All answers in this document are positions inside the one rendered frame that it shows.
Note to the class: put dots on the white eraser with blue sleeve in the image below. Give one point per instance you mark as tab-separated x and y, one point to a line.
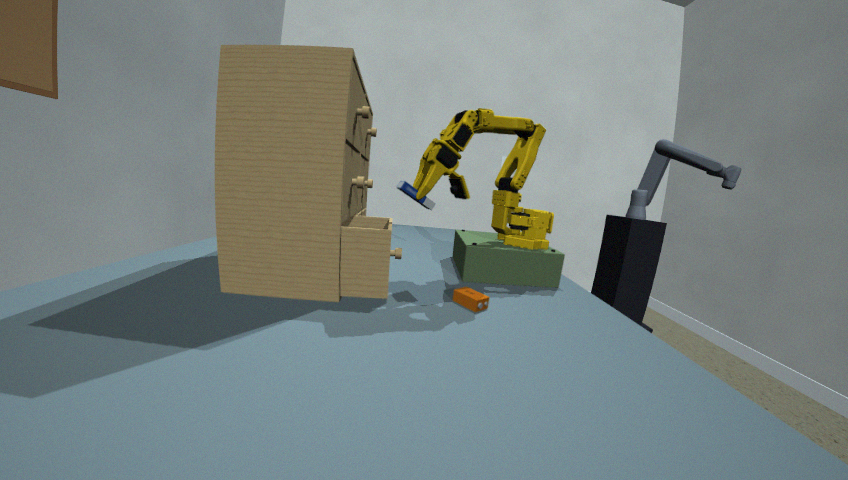
412	192

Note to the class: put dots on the tan wooden chest of drawers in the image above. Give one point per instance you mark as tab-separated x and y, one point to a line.
280	135

